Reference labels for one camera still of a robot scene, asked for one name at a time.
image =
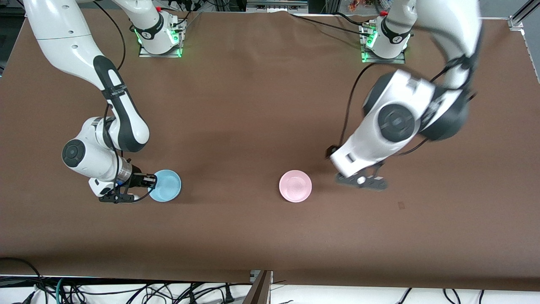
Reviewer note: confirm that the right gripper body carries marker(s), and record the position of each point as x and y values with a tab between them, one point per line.
137	179

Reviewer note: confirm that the blue bowl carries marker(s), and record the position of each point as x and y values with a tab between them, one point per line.
168	188

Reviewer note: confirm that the pink bowl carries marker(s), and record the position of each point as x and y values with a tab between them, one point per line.
295	186

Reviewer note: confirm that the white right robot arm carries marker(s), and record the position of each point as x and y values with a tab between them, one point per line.
71	42

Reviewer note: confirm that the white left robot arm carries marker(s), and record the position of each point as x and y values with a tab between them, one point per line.
438	25

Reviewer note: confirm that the brown table cover sheet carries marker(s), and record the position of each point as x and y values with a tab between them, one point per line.
253	105

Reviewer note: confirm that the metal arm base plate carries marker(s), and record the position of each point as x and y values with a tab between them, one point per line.
147	54
398	61

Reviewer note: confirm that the brown angled post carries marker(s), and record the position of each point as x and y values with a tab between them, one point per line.
259	291

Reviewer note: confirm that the silver aluminium frame bar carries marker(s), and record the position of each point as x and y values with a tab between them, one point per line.
276	5

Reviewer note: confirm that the silver corner frame profile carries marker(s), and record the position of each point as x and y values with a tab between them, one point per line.
525	14

